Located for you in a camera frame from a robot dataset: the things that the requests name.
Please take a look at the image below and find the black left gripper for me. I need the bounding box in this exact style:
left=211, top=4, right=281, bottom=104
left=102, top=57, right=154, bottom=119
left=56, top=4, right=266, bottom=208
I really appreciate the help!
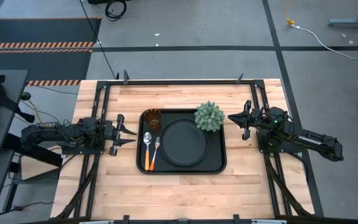
left=104, top=114, right=137, bottom=156

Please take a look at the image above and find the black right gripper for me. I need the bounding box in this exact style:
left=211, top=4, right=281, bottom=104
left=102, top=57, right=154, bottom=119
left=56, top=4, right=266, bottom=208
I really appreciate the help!
left=227, top=100, right=262, bottom=141

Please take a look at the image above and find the spoon with orange handle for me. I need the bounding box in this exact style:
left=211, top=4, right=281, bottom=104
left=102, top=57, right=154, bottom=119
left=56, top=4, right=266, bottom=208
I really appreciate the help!
left=143, top=131, right=153, bottom=171

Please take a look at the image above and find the green artificial potted plant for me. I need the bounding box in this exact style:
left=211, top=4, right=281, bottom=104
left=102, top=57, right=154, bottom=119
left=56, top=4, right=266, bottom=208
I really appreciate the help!
left=194, top=100, right=226, bottom=133

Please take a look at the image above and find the amber faceted cup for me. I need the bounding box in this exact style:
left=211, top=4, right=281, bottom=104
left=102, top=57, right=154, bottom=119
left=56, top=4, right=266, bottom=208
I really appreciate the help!
left=143, top=108, right=163, bottom=131

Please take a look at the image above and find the fork with orange handle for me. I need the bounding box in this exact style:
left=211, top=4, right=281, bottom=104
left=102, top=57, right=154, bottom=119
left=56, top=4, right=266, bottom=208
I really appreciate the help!
left=149, top=136, right=161, bottom=172

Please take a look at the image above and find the black rectangular tray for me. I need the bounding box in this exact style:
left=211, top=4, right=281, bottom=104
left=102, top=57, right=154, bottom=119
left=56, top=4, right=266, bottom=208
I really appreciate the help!
left=135, top=108, right=227, bottom=175

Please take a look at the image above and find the black round plate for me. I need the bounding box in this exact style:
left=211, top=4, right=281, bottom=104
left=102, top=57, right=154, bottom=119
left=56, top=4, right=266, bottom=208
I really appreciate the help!
left=159, top=118, right=210, bottom=167

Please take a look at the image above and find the black hazard-striped floor mat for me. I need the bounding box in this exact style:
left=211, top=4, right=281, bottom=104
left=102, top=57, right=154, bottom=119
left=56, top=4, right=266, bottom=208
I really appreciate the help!
left=0, top=49, right=93, bottom=87
left=0, top=17, right=102, bottom=49

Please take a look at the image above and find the black aluminium rig frame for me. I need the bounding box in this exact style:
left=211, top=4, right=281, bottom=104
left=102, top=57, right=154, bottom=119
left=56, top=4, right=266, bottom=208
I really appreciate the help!
left=54, top=70, right=326, bottom=224

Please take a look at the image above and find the thin black floor cable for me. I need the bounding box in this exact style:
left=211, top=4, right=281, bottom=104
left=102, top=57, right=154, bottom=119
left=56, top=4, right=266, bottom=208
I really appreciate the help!
left=78, top=0, right=117, bottom=80

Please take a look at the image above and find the yellow extension cable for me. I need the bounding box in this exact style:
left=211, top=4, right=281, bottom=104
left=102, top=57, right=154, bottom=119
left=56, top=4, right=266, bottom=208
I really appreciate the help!
left=283, top=0, right=296, bottom=26

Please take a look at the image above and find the white floor cable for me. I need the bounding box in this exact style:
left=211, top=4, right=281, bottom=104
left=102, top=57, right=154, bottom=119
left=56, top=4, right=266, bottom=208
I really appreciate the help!
left=292, top=24, right=358, bottom=73

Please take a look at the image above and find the coiled black cable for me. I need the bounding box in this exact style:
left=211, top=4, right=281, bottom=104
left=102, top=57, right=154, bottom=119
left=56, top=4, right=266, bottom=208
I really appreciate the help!
left=104, top=0, right=127, bottom=22

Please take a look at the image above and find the black power cable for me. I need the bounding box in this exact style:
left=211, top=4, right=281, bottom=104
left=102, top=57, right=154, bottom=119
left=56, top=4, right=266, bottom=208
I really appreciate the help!
left=0, top=201, right=55, bottom=220

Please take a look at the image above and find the grey table leg frame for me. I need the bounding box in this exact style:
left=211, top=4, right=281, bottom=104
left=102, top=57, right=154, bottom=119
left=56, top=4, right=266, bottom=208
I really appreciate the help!
left=328, top=0, right=358, bottom=29

